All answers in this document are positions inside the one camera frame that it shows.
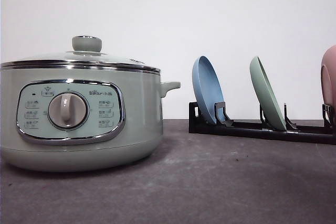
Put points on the glass steamer lid green knob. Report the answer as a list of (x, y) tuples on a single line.
[(86, 54)]

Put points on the green plate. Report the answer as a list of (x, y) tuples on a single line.
[(266, 94)]

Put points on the blue plate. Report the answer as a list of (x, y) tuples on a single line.
[(208, 86)]

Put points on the green electric steamer pot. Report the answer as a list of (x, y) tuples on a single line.
[(79, 120)]

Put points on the pink plate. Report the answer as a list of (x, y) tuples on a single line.
[(328, 77)]

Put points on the black dish rack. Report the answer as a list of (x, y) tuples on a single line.
[(224, 125)]

